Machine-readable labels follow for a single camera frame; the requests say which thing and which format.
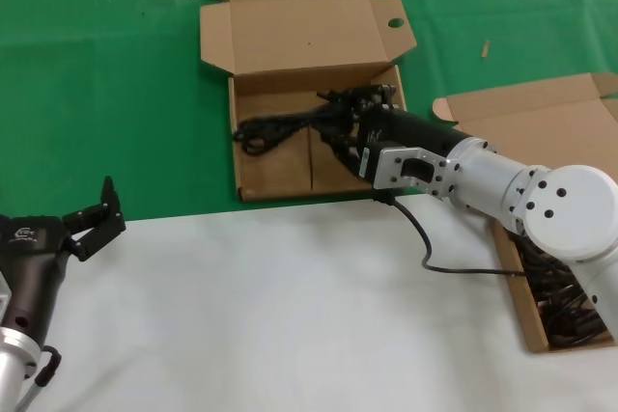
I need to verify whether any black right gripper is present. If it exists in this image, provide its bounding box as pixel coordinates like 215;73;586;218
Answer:
327;83;465;177

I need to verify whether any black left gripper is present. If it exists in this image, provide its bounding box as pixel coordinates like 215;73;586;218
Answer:
0;175;127;339

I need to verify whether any black power cable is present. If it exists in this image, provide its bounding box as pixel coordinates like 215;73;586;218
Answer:
232;88;368;156

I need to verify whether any open cardboard box with divider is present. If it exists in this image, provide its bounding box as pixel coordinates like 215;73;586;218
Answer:
199;0;419;202

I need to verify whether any green table mat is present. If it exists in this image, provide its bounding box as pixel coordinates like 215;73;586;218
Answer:
0;0;618;223

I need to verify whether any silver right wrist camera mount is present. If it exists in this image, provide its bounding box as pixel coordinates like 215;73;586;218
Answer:
357;141;453;201

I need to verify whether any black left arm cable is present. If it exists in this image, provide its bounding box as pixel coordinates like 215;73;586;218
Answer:
16;343;63;412

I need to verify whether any open cardboard box holding cables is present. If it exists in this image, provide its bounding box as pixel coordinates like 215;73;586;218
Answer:
432;72;618;354

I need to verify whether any pile of black cables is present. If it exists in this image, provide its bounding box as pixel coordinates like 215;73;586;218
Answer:
506;233;612;349

